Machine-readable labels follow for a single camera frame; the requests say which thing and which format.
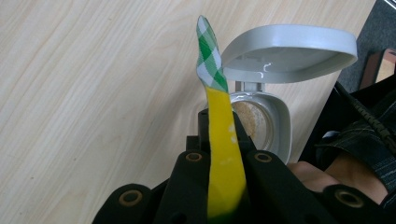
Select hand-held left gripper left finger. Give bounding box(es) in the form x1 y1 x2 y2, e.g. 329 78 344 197
186 108 214 154

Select clear jar with grey lid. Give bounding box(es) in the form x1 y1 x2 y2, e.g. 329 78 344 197
221 23 359 165

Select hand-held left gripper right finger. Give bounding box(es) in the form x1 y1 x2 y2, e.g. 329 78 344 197
232 111 259 155

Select brown framed object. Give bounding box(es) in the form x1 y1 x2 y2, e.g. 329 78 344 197
359 47 396 91

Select yellow pouch with green check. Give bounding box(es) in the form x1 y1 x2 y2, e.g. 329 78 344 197
195 14 250 220

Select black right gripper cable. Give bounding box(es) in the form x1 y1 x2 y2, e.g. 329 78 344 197
334 81 396 154

